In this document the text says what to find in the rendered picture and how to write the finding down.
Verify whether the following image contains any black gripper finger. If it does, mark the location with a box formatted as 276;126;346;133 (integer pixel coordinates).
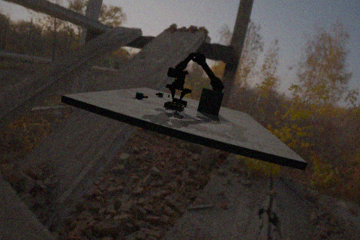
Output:
179;92;187;101
169;89;176;99

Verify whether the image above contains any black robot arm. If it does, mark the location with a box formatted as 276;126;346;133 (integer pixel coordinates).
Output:
167;53;224;92

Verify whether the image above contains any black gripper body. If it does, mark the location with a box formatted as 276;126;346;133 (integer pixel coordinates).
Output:
166;78;192;94

